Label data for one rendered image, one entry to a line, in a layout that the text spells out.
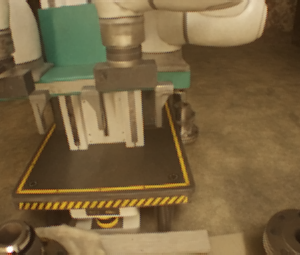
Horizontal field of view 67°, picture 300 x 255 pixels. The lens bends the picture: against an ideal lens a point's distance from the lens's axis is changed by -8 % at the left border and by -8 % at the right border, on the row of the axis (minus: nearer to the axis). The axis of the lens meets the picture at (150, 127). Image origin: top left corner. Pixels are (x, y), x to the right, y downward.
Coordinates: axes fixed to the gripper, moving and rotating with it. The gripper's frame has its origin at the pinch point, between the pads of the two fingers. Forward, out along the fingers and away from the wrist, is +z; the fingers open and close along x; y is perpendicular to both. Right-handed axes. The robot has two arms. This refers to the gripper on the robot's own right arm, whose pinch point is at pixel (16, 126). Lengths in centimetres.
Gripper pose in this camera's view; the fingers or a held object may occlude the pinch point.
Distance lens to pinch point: 65.1
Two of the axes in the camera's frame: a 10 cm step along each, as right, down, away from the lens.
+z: 0.4, 8.7, 4.9
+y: -0.5, -4.9, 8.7
